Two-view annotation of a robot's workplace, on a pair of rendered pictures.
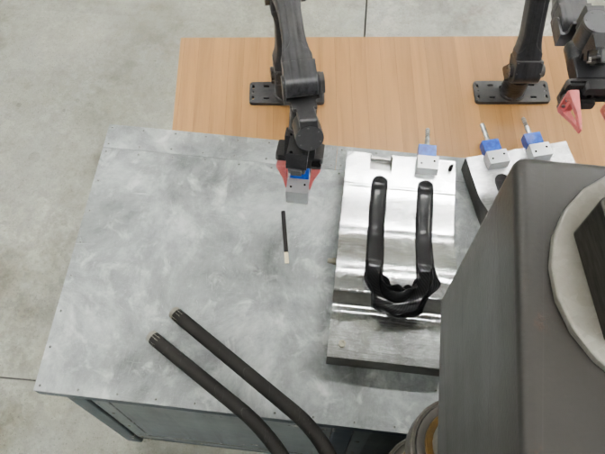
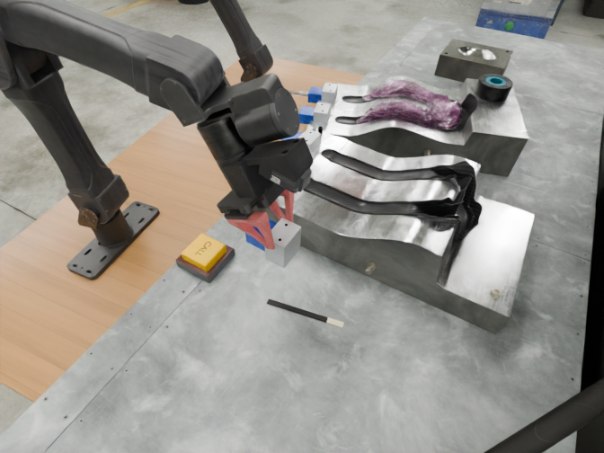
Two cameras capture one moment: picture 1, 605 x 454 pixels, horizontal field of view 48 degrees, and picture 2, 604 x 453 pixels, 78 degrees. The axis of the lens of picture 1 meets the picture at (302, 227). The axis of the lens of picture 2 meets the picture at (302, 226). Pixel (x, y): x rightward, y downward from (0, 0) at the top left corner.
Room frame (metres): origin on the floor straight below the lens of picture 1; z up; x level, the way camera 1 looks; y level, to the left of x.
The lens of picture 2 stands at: (0.58, 0.34, 1.39)
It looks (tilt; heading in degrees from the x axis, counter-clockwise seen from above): 48 degrees down; 294
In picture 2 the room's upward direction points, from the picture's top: straight up
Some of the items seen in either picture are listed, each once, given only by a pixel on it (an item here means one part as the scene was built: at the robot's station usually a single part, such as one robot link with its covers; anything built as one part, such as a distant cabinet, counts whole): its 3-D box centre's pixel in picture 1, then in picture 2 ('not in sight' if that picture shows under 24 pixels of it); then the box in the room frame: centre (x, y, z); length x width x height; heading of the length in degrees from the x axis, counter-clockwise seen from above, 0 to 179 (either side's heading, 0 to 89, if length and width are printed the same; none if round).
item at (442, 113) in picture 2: not in sight; (412, 102); (0.68, -0.57, 0.90); 0.26 x 0.18 x 0.08; 11
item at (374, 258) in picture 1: (401, 239); (389, 182); (0.64, -0.22, 0.92); 0.35 x 0.16 x 0.09; 174
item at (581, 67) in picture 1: (596, 62); not in sight; (0.86, -0.56, 1.25); 0.07 x 0.06 x 0.11; 90
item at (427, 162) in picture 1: (427, 150); (290, 140); (0.89, -0.30, 0.89); 0.13 x 0.05 x 0.05; 173
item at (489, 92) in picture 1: (514, 84); not in sight; (1.13, -0.56, 0.84); 0.20 x 0.07 x 0.08; 90
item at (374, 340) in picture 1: (394, 254); (391, 206); (0.63, -0.21, 0.87); 0.50 x 0.26 x 0.14; 174
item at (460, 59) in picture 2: not in sight; (473, 63); (0.56, -1.01, 0.84); 0.20 x 0.15 x 0.07; 174
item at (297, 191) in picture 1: (300, 172); (258, 230); (0.80, 0.00, 0.94); 0.13 x 0.05 x 0.05; 173
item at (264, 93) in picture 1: (286, 85); (110, 226); (1.13, 0.04, 0.84); 0.20 x 0.07 x 0.08; 90
